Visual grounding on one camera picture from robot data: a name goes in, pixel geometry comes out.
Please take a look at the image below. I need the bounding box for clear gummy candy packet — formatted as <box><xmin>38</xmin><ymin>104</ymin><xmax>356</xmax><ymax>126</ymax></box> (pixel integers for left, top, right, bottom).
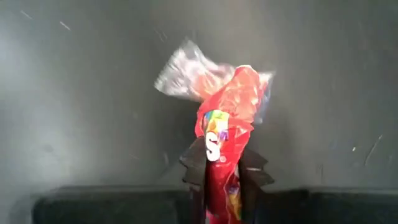
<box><xmin>154</xmin><ymin>39</ymin><xmax>276</xmax><ymax>125</ymax></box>

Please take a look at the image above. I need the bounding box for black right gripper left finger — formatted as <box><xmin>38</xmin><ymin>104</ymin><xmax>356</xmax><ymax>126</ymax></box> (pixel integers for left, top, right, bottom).
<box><xmin>179</xmin><ymin>136</ymin><xmax>208</xmax><ymax>224</ymax></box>

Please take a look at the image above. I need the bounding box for red Skittles packet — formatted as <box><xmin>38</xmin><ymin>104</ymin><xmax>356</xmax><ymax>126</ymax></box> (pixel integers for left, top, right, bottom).
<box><xmin>194</xmin><ymin>64</ymin><xmax>264</xmax><ymax>224</ymax></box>

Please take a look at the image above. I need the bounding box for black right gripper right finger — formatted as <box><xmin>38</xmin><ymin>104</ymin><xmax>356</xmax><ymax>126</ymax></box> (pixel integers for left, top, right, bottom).
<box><xmin>238</xmin><ymin>148</ymin><xmax>275</xmax><ymax>224</ymax></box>

